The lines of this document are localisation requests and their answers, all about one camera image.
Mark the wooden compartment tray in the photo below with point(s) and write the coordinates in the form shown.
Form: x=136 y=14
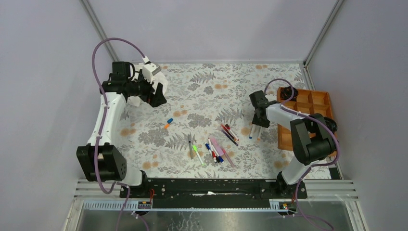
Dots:
x=307 y=102

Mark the grey pen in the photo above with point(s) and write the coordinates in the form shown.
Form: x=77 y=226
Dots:
x=190 y=145

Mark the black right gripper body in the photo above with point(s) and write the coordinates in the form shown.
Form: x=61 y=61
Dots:
x=260 y=121

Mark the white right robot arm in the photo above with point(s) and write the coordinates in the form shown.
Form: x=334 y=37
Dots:
x=312 y=140

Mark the orange thin pen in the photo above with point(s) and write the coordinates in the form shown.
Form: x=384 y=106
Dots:
x=224 y=128

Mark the red capped marker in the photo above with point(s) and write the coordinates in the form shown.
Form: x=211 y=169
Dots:
x=211 y=151

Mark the dark blue pen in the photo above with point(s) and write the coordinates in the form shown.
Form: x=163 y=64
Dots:
x=230 y=138

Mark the blue capped marker lower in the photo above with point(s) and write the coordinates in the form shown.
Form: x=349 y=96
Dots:
x=219 y=159

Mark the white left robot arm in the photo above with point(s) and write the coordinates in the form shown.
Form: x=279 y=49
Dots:
x=100 y=159

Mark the pink thin pen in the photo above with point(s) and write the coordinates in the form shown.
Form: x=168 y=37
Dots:
x=228 y=158

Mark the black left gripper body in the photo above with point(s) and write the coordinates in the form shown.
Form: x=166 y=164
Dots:
x=141 y=88

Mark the pink highlighter pen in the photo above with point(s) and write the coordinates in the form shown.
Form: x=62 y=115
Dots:
x=216 y=146

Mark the green capped marker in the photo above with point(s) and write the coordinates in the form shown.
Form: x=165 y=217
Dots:
x=198 y=155

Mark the floral table mat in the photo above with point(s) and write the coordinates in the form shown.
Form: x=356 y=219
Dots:
x=201 y=97

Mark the orange capped marker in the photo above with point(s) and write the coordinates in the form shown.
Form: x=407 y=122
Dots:
x=252 y=131

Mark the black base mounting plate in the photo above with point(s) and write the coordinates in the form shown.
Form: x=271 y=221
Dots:
x=214 y=193

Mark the white crumpled cloth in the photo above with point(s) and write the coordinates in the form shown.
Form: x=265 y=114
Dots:
x=138 y=76

